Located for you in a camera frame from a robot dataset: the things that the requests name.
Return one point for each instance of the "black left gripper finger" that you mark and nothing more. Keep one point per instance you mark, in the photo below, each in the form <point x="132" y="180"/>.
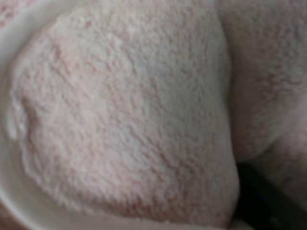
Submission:
<point x="263" y="206"/>

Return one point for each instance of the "pink fluffy towel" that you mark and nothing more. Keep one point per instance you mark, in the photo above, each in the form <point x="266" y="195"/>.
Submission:
<point x="134" y="114"/>

